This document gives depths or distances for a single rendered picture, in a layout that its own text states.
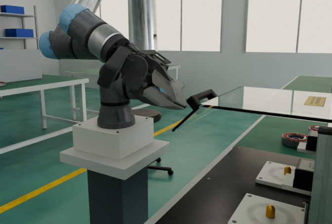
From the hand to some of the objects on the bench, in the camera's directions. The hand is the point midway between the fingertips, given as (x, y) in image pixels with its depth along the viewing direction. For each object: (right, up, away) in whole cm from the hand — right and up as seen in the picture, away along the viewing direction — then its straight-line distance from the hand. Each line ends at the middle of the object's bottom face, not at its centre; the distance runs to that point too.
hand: (178, 104), depth 54 cm
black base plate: (+29, -27, +21) cm, 45 cm away
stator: (+52, -18, +66) cm, 86 cm away
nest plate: (+34, -23, +32) cm, 52 cm away
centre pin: (+21, -26, +11) cm, 35 cm away
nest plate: (+21, -27, +11) cm, 36 cm away
